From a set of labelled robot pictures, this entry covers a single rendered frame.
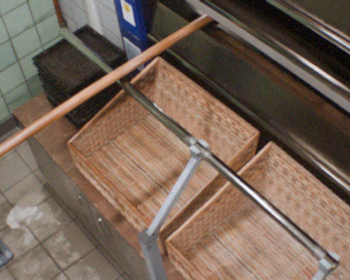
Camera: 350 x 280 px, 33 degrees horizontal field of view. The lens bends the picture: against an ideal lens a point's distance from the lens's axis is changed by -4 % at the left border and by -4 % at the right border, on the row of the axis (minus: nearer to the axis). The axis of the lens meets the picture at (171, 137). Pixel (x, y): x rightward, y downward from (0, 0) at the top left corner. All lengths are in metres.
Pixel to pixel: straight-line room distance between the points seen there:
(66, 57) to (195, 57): 0.57
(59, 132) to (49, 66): 0.30
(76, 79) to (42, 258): 0.96
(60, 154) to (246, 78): 0.88
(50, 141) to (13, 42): 0.79
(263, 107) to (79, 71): 0.78
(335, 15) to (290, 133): 0.56
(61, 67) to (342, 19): 1.29
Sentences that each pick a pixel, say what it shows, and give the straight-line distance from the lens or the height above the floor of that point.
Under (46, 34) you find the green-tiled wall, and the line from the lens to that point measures 3.28.
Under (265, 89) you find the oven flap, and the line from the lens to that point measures 1.99.
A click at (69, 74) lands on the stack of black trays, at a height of 0.85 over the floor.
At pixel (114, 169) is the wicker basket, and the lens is 2.40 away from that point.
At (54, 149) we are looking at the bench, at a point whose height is 0.58.
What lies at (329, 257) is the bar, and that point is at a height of 1.17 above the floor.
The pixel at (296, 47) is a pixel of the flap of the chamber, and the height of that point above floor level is 1.41.
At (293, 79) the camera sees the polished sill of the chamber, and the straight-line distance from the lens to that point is 1.82.
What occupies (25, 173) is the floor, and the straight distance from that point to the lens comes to 3.28.
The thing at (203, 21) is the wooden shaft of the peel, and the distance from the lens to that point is 1.98.
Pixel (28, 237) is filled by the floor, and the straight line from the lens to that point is 3.05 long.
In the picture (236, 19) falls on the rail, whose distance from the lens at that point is 1.62.
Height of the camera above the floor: 2.47
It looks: 50 degrees down
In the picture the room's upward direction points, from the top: 10 degrees counter-clockwise
